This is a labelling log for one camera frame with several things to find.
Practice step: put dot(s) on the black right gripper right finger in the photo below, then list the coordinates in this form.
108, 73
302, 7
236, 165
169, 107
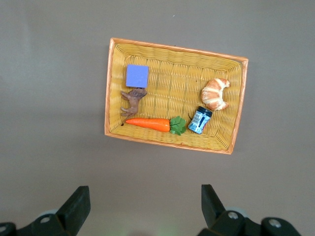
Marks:
214, 209

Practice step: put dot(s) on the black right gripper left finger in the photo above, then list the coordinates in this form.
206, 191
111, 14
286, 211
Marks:
71, 209

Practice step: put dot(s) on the small blue drink can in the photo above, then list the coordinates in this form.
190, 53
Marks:
199, 121

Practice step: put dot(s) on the orange toy carrot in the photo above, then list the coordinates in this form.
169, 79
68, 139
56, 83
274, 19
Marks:
150, 123

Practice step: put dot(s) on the toy croissant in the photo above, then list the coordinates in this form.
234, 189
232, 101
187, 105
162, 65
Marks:
212, 96

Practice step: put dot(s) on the yellow wicker basket orange rim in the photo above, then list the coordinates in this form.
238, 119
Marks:
172, 93

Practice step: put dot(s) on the brown toy lion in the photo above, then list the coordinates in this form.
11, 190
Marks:
135, 100

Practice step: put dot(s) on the purple foam cube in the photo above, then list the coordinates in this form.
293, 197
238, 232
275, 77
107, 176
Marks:
137, 76

